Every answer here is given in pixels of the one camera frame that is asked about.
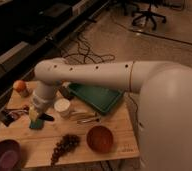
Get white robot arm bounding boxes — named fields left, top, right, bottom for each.
left=32, top=58, right=192, bottom=171

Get wooden table board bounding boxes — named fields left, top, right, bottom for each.
left=0, top=81, right=141, bottom=169

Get dark grape bunch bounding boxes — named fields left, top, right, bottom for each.
left=51, top=134, right=80, bottom=166

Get green plastic tray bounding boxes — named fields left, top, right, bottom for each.
left=68, top=83, right=124, bottom=116

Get black rectangular block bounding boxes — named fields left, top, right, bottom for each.
left=59, top=86, right=74, bottom=100

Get green sponge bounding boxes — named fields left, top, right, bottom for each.
left=29, top=119, right=44, bottom=130

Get purple bowl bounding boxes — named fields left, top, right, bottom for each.
left=0, top=139, right=21, bottom=171

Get orange-lidded spice jar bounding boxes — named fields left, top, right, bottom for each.
left=13, top=80, right=29, bottom=98

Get white cup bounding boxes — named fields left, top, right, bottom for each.
left=54, top=98, right=71, bottom=118

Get red-brown bowl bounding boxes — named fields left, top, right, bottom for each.
left=86, top=126, right=114, bottom=154

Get black dish brush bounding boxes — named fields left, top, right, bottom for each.
left=38, top=113, right=55, bottom=121

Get golden spoon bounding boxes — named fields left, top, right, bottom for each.
left=77, top=118, right=100, bottom=124

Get orange carrot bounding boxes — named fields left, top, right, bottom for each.
left=22, top=105, right=29, bottom=111

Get black floor cables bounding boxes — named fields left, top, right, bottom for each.
left=48, top=33, right=117, bottom=64

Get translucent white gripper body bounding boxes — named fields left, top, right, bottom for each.
left=29, top=93, right=51, bottom=121

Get black office chair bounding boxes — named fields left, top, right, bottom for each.
left=108, top=0, right=168, bottom=31

